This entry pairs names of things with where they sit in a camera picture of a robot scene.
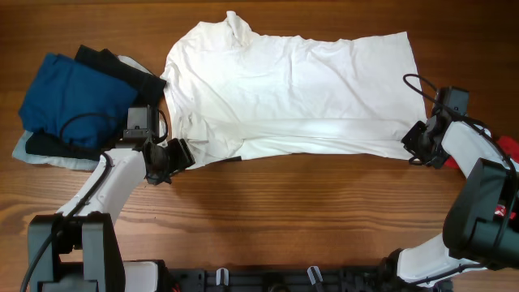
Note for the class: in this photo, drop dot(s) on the light grey folded garment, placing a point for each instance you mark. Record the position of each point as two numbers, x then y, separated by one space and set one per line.
21 153

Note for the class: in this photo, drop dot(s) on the black folded garment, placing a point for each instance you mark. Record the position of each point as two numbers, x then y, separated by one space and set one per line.
148 86

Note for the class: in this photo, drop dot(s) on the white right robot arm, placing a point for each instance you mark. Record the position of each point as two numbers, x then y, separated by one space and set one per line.
480 231

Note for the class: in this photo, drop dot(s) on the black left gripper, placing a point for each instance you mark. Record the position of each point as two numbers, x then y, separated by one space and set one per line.
160 161

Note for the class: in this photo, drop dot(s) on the white t-shirt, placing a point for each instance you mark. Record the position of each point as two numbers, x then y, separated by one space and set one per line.
233 93

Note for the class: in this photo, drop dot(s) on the blue folded garment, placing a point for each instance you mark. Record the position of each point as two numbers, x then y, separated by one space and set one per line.
75 103

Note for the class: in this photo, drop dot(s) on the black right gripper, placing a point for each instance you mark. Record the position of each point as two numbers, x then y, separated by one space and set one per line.
424 143

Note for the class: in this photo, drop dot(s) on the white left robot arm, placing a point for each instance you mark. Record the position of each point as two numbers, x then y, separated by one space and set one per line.
76 248

